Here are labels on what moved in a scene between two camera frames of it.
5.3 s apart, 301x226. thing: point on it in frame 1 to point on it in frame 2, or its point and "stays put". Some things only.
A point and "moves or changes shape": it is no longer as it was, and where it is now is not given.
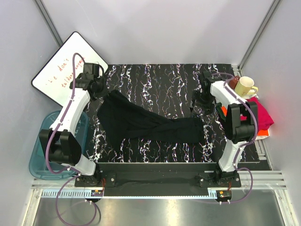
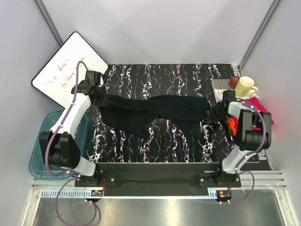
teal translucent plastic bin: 38,166 stays put
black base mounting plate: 158,176 stays put
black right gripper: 209,108 to 210,116
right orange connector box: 223,194 stays put
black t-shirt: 123,120 moves or changes shape
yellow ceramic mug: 244,86 stays put
